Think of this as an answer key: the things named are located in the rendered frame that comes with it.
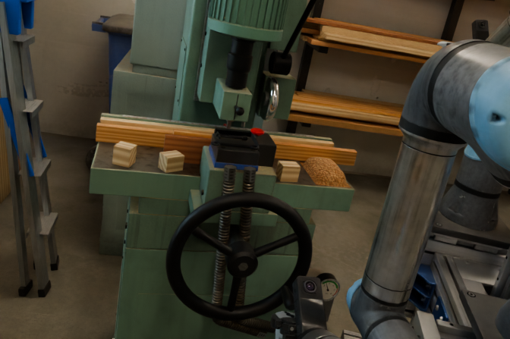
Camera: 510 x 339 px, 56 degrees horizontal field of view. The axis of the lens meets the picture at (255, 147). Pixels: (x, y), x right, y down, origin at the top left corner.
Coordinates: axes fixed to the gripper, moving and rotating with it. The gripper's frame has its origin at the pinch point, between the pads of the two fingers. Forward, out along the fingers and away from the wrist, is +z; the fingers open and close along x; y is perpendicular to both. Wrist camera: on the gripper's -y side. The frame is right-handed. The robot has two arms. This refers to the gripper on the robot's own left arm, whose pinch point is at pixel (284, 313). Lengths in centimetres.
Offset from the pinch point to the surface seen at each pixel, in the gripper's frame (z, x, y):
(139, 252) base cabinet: 21.0, -29.0, -7.3
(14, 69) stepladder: 76, -79, -58
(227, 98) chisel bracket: 14.9, -14.2, -44.5
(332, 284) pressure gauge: 18.8, 16.9, -4.4
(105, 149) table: 21, -40, -30
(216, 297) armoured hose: 11.7, -11.6, -0.2
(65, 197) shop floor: 192, -74, -20
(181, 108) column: 40, -23, -46
